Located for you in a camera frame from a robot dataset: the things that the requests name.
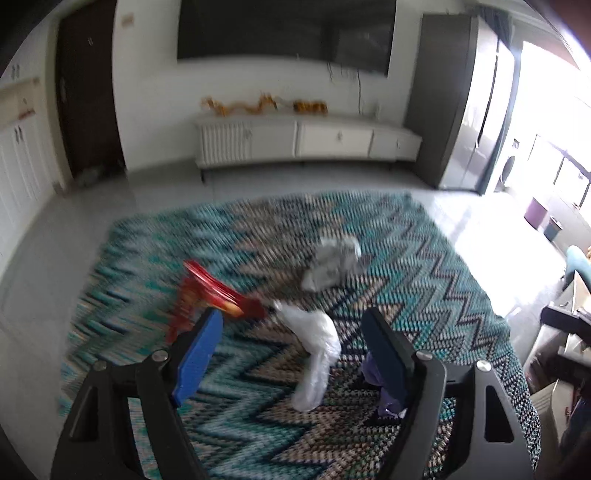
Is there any red snack bag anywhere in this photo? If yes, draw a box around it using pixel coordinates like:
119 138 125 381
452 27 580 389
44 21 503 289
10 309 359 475
166 260 266 345

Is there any white clear plastic bag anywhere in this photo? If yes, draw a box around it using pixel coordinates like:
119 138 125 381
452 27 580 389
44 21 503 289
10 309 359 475
273 301 342 413

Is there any silver grey foil wrapper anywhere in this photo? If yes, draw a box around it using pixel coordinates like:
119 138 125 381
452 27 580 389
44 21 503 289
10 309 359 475
301 236 362 293

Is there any zigzag teal patterned rug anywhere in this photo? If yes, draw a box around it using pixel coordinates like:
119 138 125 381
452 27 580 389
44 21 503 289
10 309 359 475
59 192 541 479

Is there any white washing machine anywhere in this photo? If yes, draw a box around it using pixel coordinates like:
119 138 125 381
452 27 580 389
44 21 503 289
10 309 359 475
494 155 516 193

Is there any teal small bin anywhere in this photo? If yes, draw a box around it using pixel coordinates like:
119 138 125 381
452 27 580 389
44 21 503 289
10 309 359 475
544 217 563 242

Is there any grey door mat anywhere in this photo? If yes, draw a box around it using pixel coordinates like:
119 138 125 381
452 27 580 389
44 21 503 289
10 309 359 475
74 166 105 189

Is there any white low TV cabinet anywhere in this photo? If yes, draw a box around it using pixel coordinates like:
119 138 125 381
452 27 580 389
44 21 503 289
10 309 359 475
195 113 422 173

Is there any golden tiger figurine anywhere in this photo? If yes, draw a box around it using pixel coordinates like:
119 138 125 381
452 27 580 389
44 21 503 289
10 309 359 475
293 100 329 115

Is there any grey double-door refrigerator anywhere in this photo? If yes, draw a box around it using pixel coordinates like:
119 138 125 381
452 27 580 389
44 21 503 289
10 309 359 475
405 13 515 194

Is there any dark brown entrance door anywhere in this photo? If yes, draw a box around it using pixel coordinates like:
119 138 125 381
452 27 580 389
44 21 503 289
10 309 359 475
55 1 125 179

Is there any golden dragon figurine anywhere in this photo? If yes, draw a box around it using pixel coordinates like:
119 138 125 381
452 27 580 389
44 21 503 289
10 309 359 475
200 93 293 117

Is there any white wall cupboard unit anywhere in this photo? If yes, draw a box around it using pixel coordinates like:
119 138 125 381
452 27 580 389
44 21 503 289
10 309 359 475
1 60 56 262

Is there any large black wall television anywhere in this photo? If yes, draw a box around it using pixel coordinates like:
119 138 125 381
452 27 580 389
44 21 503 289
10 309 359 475
177 0 397 76

